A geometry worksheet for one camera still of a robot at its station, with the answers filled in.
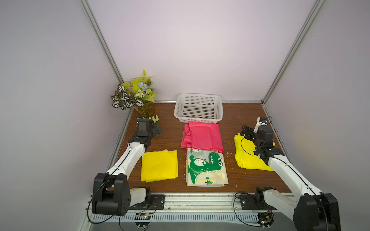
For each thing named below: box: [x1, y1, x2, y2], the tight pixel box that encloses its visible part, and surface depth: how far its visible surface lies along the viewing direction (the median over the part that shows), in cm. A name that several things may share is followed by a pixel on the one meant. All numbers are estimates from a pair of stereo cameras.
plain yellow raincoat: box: [140, 148, 179, 183], surface depth 89 cm
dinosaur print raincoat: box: [185, 147, 229, 187], surface depth 81 cm
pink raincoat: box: [180, 121, 225, 154], surface depth 98 cm
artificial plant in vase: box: [111, 69, 157, 118], surface depth 97 cm
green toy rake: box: [148, 115, 159, 124], surface depth 111 cm
